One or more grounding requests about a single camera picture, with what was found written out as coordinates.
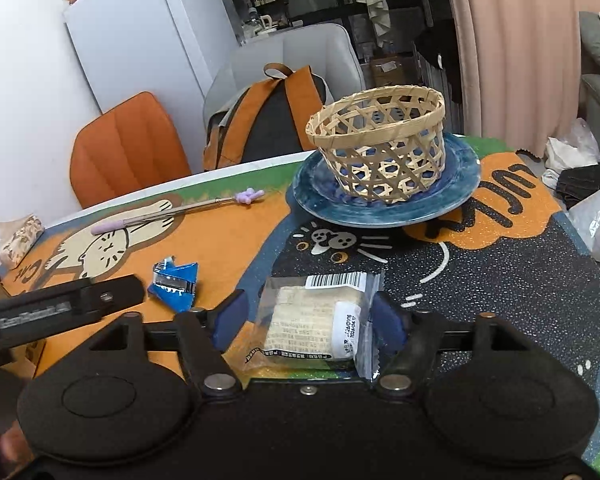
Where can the orange and black backpack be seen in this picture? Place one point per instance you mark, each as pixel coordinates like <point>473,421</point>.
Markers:
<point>265,120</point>

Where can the pink curtain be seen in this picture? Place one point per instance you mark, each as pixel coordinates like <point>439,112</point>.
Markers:
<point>505,50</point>

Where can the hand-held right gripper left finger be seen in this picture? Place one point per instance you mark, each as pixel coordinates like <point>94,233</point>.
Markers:
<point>232,317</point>

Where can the woven bamboo basket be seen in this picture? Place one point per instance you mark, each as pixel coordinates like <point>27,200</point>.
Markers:
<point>380,130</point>

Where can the purple telescopic stick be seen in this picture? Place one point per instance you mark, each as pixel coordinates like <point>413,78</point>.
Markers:
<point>145,217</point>

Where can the patterned tissue pack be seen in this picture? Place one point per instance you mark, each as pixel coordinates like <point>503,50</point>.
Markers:
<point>22,240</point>

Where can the dark folded clothing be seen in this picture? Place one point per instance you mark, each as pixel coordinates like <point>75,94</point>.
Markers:
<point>582,185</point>

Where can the colourful cat table mat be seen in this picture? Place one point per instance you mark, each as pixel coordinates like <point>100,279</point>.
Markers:
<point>480,280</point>

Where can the white refrigerator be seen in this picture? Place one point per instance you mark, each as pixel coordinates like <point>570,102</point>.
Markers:
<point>140,35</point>

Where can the blue snack packet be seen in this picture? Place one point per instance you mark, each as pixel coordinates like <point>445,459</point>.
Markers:
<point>172,282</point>

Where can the blue ceramic plate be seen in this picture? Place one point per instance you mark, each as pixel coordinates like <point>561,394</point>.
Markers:
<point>460,180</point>

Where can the clear wafer packet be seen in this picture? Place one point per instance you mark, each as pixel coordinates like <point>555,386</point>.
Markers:
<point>305,320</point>

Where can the black cloth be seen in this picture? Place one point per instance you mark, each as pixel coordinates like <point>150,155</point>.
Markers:
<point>437,50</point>

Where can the orange chair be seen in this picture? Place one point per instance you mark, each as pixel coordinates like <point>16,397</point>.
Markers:
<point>125,155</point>

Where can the light grey chair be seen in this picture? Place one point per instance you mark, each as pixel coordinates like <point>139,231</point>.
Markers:
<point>320,50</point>

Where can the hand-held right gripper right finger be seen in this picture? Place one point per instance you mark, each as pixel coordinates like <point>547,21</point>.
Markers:
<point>390,320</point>

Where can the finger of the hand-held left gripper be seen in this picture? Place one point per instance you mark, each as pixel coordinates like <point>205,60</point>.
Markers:
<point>115,292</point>

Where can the white plastic bag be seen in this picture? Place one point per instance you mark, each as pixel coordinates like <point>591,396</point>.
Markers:
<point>575,150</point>

